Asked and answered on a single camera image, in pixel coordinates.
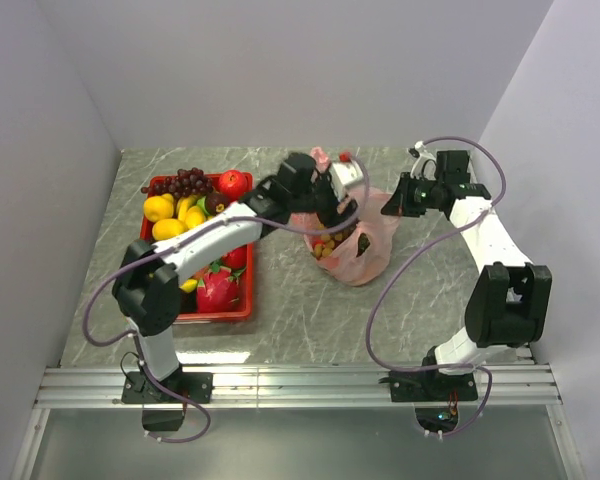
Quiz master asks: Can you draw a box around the red fake grapes bunch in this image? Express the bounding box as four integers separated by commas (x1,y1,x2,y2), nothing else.
140,167,214,200

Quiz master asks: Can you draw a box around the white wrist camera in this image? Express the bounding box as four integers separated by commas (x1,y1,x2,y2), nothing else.
329,151,364,197
408,141,437,179

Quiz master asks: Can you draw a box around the red fake apple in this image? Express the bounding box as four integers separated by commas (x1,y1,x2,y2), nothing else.
217,169,249,201

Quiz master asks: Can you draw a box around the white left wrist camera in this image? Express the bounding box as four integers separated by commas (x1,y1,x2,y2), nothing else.
329,151,364,197

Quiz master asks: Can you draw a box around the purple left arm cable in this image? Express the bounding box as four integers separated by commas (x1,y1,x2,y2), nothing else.
82,154,371,445

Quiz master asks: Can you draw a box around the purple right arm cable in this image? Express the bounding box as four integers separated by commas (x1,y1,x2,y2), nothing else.
365,135,508,439

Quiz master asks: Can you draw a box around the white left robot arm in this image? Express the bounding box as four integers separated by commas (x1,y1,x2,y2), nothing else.
112,152,369,403

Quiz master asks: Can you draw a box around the yellow fake star fruit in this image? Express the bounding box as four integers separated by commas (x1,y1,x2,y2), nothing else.
176,196,207,229

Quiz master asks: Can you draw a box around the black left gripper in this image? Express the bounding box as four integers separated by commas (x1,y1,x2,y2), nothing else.
289,161,359,233

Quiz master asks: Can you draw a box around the aluminium mounting rail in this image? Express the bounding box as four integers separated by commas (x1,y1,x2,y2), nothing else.
34,364,562,409

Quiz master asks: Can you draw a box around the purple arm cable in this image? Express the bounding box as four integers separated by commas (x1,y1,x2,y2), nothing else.
82,154,371,445
365,135,508,439

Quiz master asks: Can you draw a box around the red plastic tray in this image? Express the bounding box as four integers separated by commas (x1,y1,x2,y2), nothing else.
140,172,255,325

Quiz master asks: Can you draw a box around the dark purple fake mangosteen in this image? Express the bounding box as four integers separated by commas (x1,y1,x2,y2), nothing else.
204,191,231,216

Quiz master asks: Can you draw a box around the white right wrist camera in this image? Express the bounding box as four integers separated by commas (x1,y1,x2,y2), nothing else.
408,141,437,179

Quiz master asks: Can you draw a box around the yellow fake banana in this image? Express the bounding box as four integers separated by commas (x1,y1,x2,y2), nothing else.
180,277,198,294

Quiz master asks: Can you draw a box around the pink plastic bag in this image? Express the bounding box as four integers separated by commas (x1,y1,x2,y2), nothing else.
290,146,402,288

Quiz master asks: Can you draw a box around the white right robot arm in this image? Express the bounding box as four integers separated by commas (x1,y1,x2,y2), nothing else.
381,144,552,403

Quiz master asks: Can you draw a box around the yellow fake lemon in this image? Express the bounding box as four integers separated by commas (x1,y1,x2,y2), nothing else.
151,218,188,242
143,194,175,223

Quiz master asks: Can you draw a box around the pink fake dragon fruit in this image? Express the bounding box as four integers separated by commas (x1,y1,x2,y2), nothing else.
196,267,240,313

